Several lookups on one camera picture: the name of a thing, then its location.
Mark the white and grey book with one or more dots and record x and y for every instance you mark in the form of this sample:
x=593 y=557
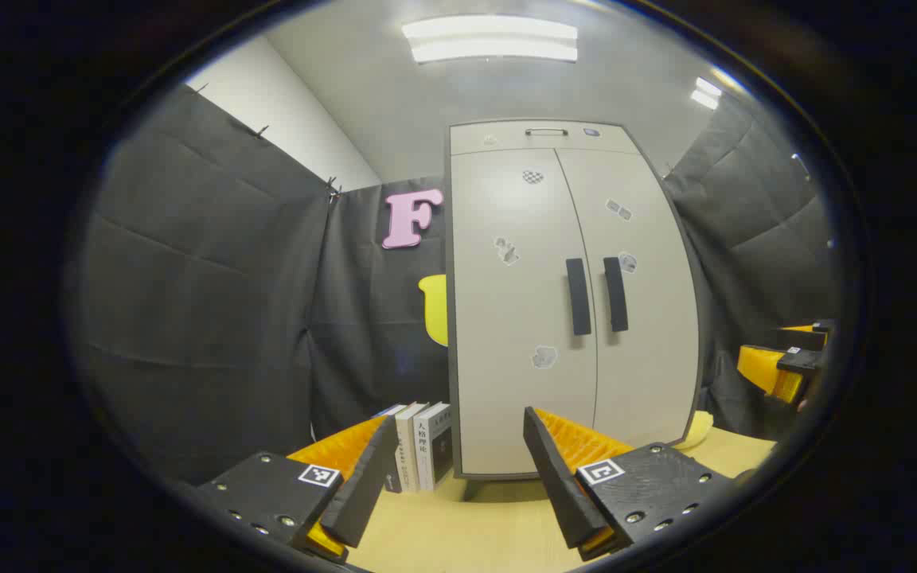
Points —
x=436 y=446

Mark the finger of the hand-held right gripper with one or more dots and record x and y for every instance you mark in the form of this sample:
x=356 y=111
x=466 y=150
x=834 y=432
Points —
x=805 y=336
x=797 y=362

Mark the long ceiling light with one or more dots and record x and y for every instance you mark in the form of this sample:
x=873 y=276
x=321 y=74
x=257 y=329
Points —
x=490 y=40

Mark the grey double-door shoe cabinet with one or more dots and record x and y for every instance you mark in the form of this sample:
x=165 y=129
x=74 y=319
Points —
x=506 y=139

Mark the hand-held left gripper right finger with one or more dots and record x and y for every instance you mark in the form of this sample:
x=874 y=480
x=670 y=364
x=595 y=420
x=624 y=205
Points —
x=558 y=485

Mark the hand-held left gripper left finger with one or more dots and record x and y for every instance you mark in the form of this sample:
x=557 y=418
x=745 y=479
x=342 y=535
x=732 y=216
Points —
x=367 y=493

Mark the small ceiling light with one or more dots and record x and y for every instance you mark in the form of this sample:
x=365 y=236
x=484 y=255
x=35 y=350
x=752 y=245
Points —
x=705 y=93

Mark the black backdrop cloth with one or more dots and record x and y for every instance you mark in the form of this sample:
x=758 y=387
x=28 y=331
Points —
x=204 y=302

